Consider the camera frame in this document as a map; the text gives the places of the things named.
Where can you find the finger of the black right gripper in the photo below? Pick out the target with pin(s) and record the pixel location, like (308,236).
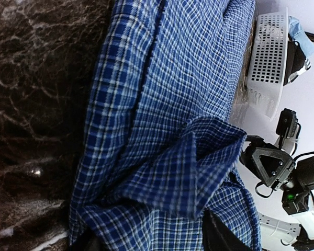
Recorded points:
(251,155)
(275,161)

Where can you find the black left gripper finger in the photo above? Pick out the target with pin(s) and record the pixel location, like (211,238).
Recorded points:
(216,236)

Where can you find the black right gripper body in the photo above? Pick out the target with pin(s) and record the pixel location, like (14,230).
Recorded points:
(289,179)

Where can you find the blue checkered long sleeve shirt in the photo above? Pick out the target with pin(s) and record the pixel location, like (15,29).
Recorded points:
(158,146)

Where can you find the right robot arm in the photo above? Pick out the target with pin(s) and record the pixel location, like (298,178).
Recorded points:
(298,204)

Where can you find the white plastic laundry basket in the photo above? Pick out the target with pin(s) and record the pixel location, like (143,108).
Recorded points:
(266,74)

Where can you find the black white plaid shirt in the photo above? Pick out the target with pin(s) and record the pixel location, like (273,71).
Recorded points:
(303,69)

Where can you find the black garment in basket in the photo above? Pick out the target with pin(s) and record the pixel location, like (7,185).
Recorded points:
(295,61)

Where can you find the light blue shirt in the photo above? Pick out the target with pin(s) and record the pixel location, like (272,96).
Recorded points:
(298,34)

